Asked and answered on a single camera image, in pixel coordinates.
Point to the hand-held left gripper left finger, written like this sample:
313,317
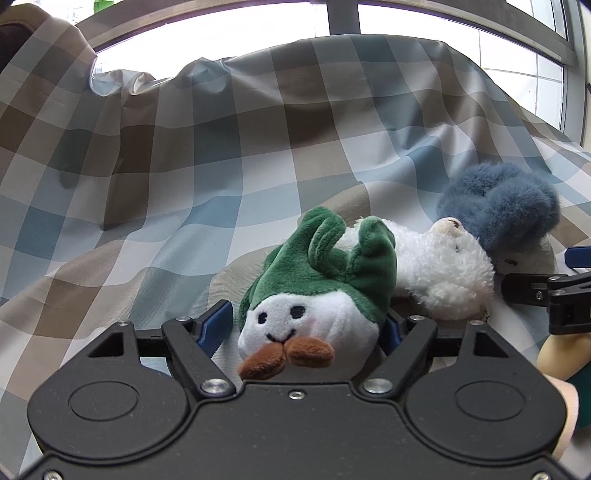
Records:
212,325

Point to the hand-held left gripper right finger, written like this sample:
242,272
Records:
391,332

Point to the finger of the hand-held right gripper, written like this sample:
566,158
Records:
568,300
579,257

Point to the cream soft ball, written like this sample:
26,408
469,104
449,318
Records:
563,353

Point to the white fluffy plush toy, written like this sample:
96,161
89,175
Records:
438,272

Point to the green white plush toy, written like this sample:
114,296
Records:
314,286

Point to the blue fluffy plush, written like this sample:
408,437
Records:
503,203

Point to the checked blanket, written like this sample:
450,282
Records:
207,184

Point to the window frame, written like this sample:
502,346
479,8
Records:
344,18

